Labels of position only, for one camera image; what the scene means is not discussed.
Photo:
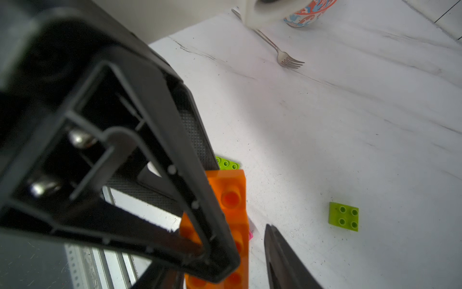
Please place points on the orange lego brick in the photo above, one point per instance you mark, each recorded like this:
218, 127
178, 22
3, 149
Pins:
231, 224

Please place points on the patterned small bowl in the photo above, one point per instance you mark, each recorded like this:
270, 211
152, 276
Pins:
309, 14

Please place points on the long green lego brick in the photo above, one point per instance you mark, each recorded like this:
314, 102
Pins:
227, 165

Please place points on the aluminium mounting rail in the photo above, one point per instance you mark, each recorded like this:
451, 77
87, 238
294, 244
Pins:
94, 268

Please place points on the silver fork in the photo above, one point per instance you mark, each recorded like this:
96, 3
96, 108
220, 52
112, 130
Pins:
283, 58

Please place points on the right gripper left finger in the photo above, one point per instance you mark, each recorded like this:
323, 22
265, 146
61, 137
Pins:
84, 100

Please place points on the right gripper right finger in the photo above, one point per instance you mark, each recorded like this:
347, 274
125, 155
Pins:
285, 269

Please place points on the small green lego brick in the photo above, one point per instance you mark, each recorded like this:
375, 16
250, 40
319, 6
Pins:
343, 216

